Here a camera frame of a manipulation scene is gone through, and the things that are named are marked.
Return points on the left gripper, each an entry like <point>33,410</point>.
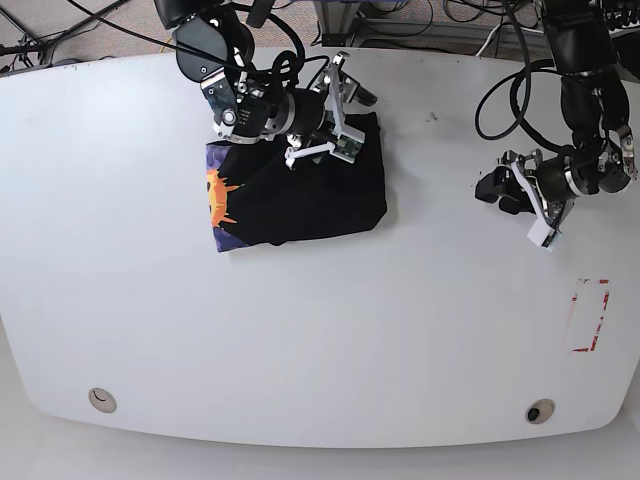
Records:
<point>500,184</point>

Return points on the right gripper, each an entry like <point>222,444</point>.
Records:
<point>309,111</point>

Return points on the black T-shirt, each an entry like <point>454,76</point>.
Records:
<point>254,198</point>

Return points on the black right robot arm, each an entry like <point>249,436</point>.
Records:
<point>214,48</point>

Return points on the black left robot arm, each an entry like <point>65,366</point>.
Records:
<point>593,100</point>

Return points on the red tape rectangle marking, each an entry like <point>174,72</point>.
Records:
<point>587,312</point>

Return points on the black tripod stand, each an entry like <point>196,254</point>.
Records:
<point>39,22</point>

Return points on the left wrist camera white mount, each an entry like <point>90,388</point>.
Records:
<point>546,229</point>

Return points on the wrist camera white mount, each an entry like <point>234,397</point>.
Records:
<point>546,229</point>
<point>335,136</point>

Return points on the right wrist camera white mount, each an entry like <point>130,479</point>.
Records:
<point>335,136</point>

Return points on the aluminium frame post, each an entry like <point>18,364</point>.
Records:
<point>335,19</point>

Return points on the right table cable grommet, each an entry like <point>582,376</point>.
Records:
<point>540,411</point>

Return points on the table cable grommet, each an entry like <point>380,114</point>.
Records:
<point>102,400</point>
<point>540,411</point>

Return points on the left table cable grommet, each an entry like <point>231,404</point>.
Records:
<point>102,400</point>

